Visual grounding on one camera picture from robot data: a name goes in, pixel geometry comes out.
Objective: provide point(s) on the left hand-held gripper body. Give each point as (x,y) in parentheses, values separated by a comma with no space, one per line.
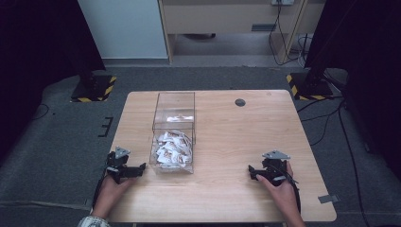
(117,162)

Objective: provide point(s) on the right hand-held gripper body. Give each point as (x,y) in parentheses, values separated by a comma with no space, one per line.
(276,167)

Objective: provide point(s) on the person's right hand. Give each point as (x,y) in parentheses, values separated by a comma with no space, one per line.
(283,195)

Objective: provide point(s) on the person's left hand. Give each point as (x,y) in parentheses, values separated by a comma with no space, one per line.
(109,192)

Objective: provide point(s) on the clear plastic box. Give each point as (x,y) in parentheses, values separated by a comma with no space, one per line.
(174,107)
(171,148)

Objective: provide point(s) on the pile of white packets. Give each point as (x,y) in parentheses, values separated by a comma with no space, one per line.
(172,149)

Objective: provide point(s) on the grey tape strip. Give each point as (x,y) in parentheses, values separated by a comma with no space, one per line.
(328,199)

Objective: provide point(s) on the single white sachet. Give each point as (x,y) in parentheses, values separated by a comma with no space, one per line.
(179,118)

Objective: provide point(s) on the person's patterned sleeve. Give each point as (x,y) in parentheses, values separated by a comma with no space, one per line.
(93,221)

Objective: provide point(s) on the dark round table grommet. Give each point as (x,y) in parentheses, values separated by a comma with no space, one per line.
(240,102)

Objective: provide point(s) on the striped stand base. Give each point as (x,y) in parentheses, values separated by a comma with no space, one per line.
(310,88)
(94,91)

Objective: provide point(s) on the black curtain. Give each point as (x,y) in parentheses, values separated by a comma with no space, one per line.
(372,72)
(34,69)

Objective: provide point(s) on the white cabinet panel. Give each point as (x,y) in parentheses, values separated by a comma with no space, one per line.
(123,28)

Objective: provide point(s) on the white power strip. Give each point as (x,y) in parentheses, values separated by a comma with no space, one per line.
(282,2)

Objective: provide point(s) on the black stand post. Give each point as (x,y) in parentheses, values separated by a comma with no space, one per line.
(317,67)
(86,74)

